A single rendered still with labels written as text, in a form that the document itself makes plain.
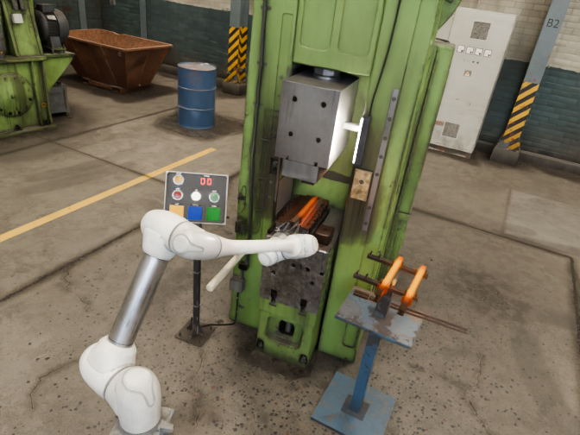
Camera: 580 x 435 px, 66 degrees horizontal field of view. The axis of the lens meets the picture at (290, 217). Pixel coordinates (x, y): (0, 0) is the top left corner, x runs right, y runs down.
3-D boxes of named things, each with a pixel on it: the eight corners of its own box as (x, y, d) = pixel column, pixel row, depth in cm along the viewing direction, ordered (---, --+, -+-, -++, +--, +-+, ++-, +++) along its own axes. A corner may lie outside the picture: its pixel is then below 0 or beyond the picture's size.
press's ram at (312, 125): (343, 173, 226) (358, 94, 207) (274, 156, 236) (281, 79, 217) (361, 149, 261) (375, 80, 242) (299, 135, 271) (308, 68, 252)
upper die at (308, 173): (316, 184, 234) (318, 167, 229) (280, 174, 239) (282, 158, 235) (336, 159, 269) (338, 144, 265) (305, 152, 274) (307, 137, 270)
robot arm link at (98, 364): (97, 407, 165) (64, 376, 176) (129, 399, 180) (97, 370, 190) (177, 218, 163) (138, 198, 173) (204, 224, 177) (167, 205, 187)
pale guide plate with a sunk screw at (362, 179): (365, 201, 242) (371, 173, 233) (349, 198, 244) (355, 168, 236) (366, 200, 243) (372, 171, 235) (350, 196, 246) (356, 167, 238)
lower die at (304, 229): (307, 241, 251) (309, 228, 247) (274, 231, 256) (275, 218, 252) (327, 211, 286) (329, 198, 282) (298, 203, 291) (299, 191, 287)
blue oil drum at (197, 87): (199, 132, 668) (200, 72, 626) (169, 122, 689) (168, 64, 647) (222, 124, 715) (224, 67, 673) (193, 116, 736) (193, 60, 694)
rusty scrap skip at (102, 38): (127, 101, 765) (124, 49, 725) (52, 79, 834) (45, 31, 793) (174, 91, 862) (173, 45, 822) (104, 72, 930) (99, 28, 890)
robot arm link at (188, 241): (226, 236, 171) (202, 223, 177) (196, 233, 155) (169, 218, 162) (215, 267, 172) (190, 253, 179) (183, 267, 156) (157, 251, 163)
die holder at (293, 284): (317, 315, 263) (329, 253, 242) (258, 296, 273) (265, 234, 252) (340, 267, 311) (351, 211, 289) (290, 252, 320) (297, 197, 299)
